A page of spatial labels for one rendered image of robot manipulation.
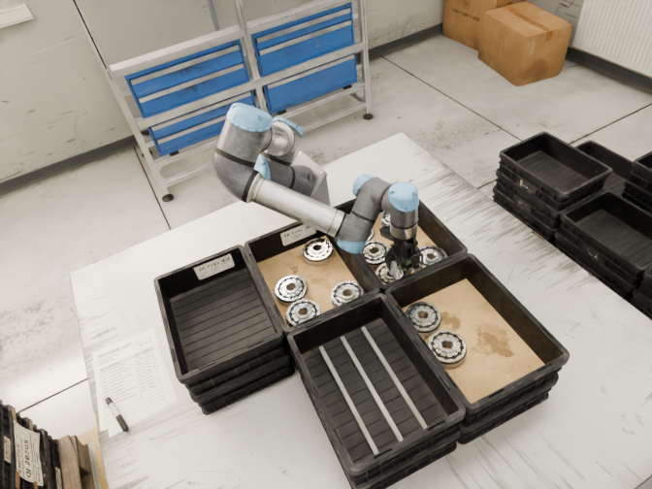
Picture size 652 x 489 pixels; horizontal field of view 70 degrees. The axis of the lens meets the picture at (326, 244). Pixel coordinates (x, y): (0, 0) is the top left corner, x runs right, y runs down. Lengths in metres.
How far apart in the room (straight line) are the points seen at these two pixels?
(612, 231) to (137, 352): 2.04
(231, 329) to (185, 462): 0.38
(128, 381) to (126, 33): 2.77
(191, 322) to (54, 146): 2.81
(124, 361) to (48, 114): 2.63
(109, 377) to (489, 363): 1.17
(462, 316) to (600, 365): 0.41
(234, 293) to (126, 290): 0.51
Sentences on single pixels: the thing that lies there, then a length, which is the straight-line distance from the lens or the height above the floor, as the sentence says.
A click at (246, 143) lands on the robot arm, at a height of 1.32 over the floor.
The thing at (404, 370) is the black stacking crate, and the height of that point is 0.83.
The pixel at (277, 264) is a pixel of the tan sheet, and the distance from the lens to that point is 1.58.
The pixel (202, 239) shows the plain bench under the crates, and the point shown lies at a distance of 1.96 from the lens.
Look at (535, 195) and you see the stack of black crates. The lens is 2.36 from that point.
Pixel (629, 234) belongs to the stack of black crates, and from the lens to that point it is 2.46.
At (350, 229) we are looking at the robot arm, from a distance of 1.28.
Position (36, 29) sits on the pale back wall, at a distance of 3.83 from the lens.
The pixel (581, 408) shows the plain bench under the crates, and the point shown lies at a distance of 1.50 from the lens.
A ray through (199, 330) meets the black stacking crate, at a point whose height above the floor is 0.83.
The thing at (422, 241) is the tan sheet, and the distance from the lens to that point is 1.60.
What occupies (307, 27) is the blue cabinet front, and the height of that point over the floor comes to 0.81.
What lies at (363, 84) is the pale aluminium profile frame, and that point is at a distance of 3.66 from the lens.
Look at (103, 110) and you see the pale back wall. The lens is 4.04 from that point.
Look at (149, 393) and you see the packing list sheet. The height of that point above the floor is 0.70.
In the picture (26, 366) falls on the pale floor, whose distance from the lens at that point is 2.94.
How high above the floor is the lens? 1.98
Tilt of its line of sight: 46 degrees down
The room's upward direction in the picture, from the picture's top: 10 degrees counter-clockwise
